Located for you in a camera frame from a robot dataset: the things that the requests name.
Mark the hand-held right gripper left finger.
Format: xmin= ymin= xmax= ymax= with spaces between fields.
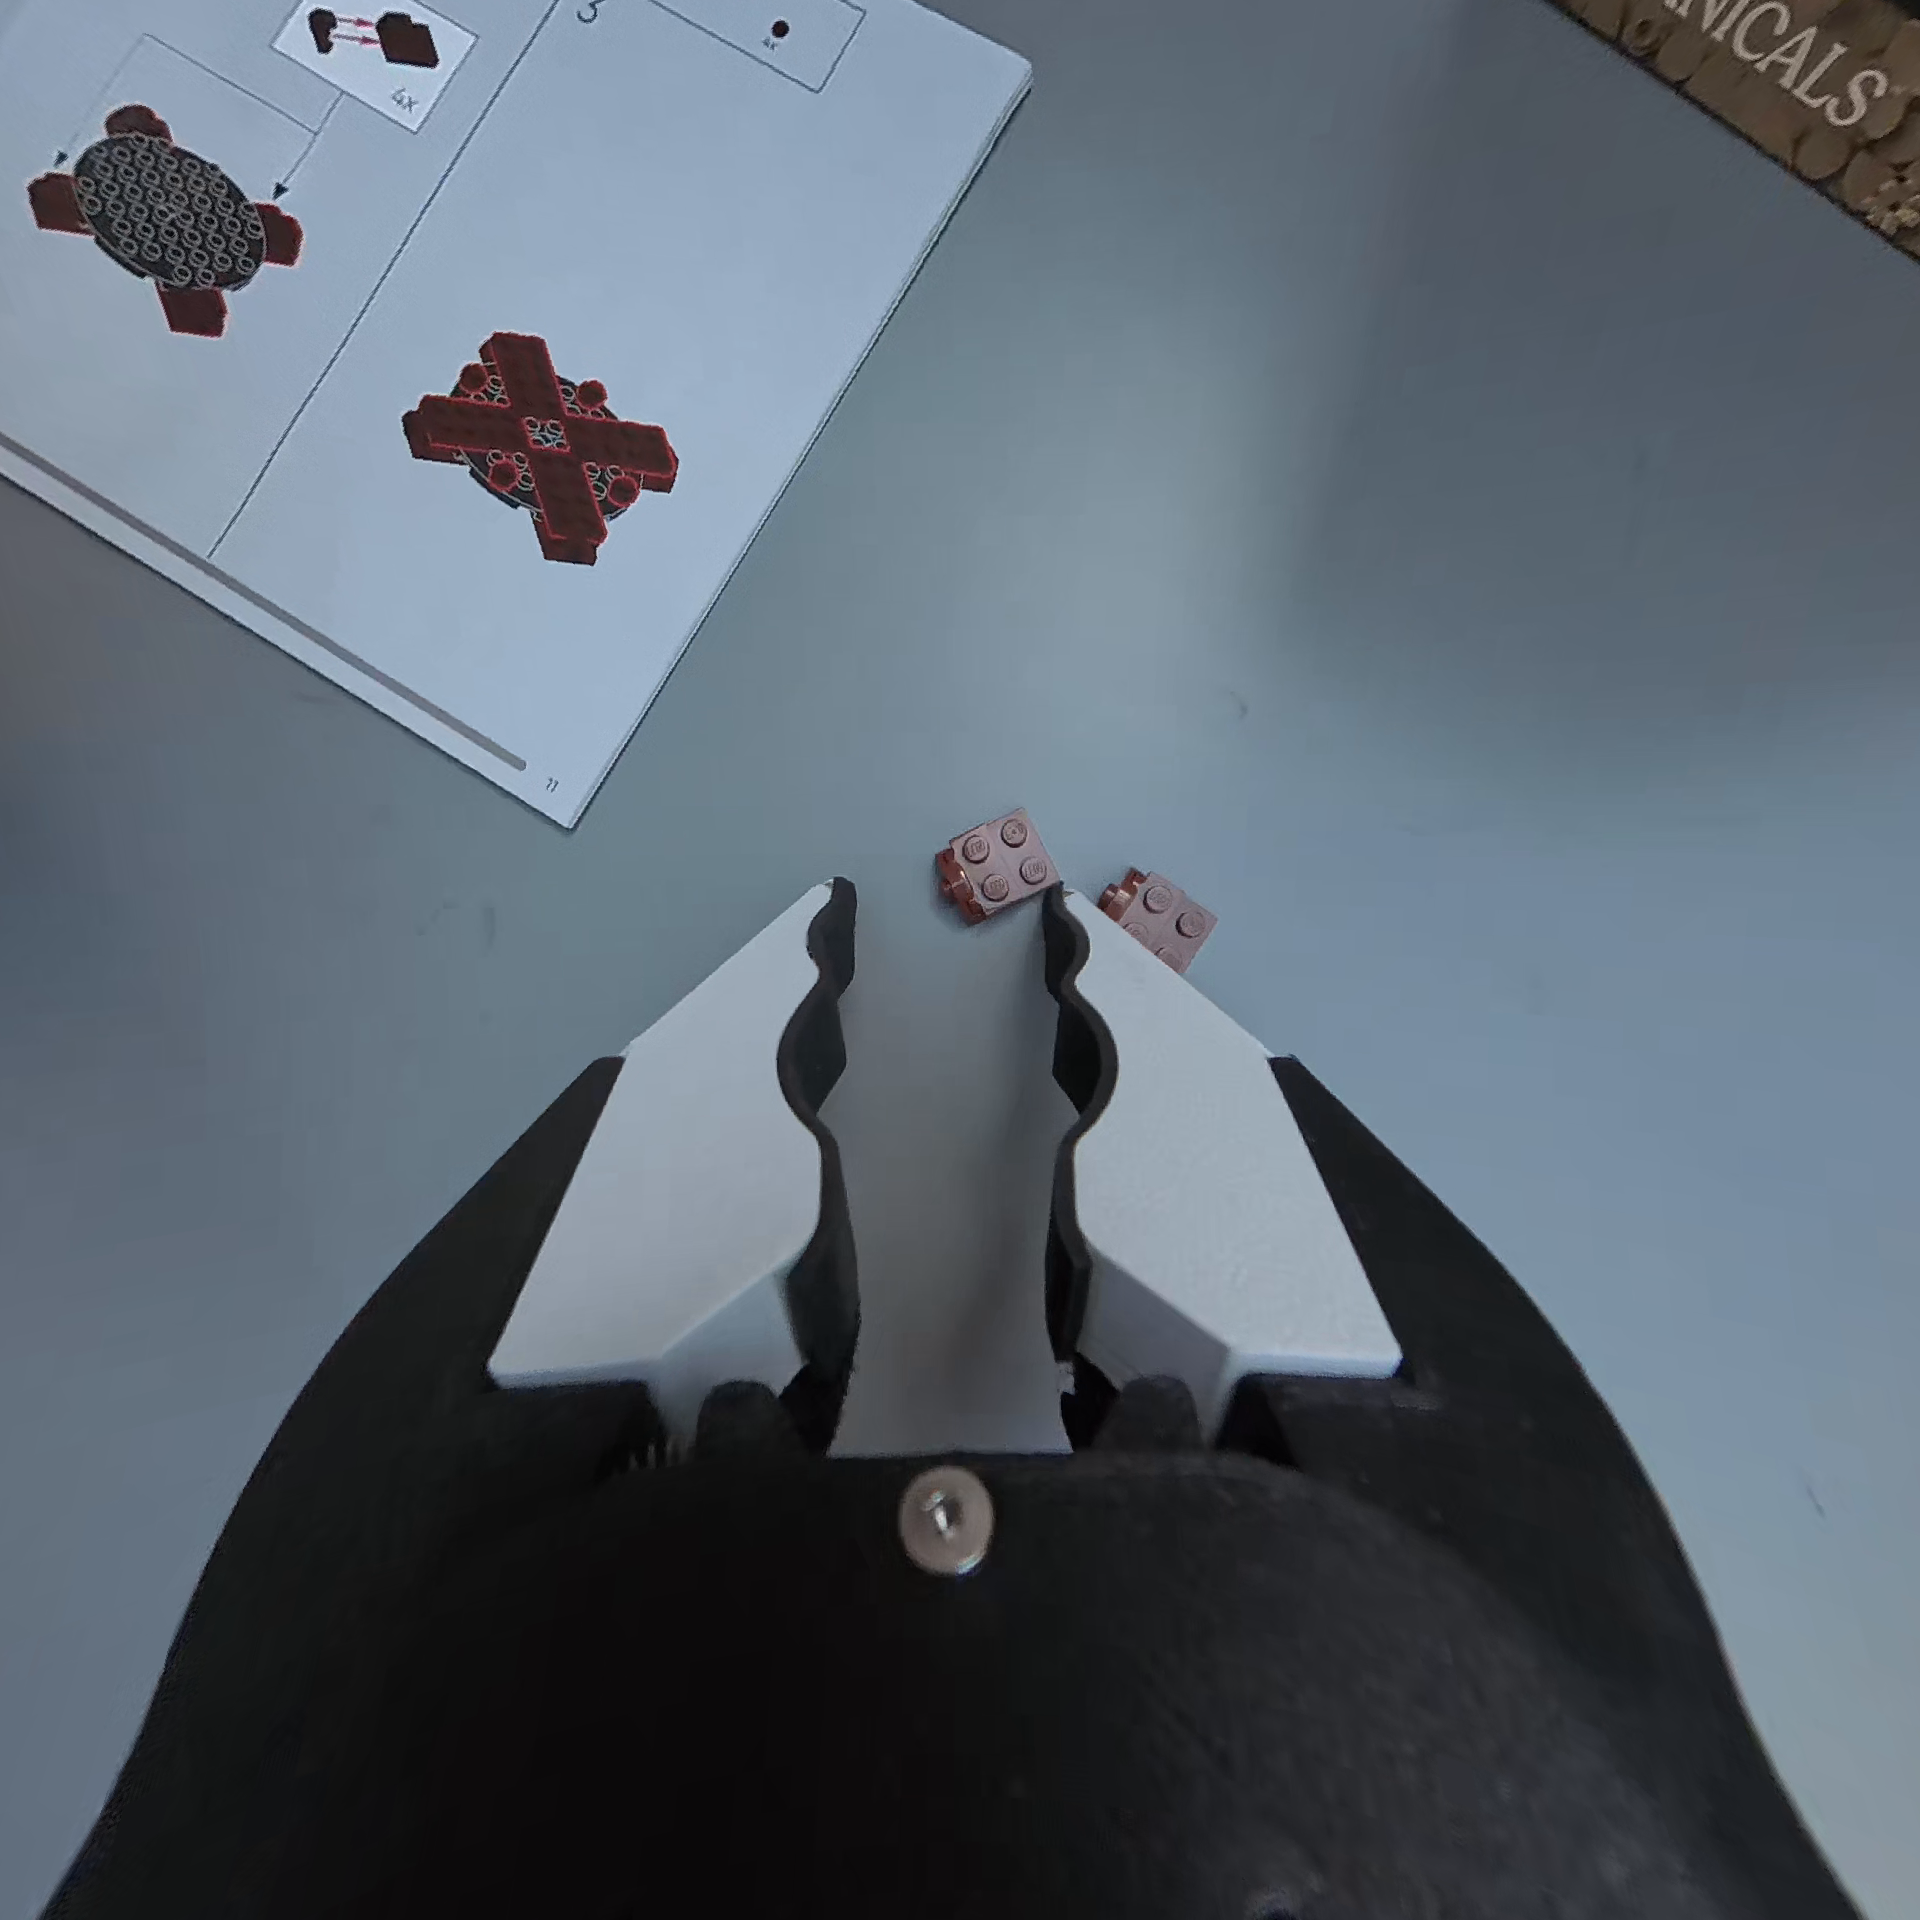
xmin=485 ymin=877 xmax=864 ymax=1453

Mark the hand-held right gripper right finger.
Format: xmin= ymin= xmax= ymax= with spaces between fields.
xmin=1041 ymin=881 xmax=1408 ymax=1452

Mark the brown toy brick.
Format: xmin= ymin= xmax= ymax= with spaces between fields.
xmin=1096 ymin=864 xmax=1221 ymax=975
xmin=933 ymin=804 xmax=1057 ymax=928

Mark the white instruction booklet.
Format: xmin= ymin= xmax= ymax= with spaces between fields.
xmin=0 ymin=0 xmax=1039 ymax=832

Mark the dark printed box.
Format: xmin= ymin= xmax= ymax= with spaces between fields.
xmin=1546 ymin=0 xmax=1920 ymax=241

